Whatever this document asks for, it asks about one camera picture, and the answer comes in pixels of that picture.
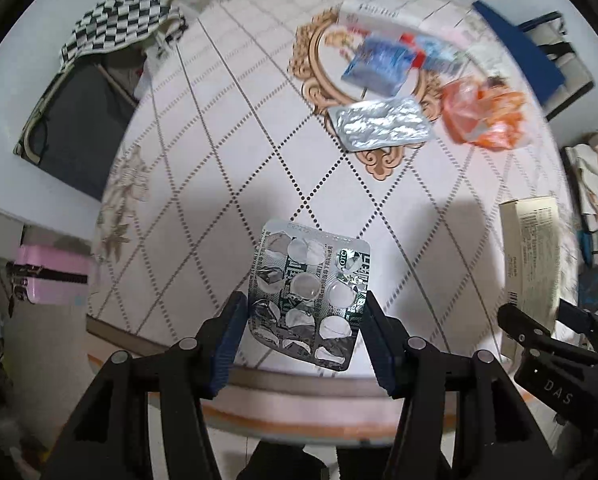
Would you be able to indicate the black white checkered cloth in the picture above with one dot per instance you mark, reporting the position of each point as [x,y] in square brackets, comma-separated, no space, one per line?
[114,20]

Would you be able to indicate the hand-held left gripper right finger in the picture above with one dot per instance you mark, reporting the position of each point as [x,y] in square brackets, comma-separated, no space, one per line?
[379,350]

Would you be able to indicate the dark grey suitcase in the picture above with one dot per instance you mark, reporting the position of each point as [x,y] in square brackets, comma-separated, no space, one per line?
[74,125]

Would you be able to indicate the green silver pill blister pack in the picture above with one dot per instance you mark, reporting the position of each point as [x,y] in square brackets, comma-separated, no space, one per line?
[304,285]

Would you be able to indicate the long white medicine box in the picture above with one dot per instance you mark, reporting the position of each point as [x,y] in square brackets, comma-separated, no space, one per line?
[374,12]

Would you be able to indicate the pink suitcase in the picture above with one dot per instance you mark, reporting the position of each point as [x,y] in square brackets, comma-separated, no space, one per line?
[49,272]

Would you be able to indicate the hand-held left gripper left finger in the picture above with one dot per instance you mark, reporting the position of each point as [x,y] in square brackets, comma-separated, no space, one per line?
[226,350]

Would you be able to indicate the orange plastic bag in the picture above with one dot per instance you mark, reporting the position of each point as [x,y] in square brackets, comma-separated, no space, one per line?
[479,110]

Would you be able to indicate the blue plastic packet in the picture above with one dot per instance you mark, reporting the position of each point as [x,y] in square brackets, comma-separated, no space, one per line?
[379,62]

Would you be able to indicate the silver foil blister pack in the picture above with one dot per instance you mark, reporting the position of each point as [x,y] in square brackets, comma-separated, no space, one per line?
[379,122]

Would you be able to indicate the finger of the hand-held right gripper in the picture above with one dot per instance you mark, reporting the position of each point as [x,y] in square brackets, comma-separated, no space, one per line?
[524,327]
[579,317]

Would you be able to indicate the beige cloth on chair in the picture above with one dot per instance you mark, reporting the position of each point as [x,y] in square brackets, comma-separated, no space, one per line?
[591,175]

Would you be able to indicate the table with patterned cloth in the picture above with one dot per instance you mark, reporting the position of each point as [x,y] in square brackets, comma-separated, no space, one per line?
[219,160]

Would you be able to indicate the black white folding chair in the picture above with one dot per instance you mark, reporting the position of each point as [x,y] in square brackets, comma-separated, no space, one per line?
[574,65]

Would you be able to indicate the cream printed paper box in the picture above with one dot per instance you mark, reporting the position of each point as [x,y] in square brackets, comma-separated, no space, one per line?
[529,250]

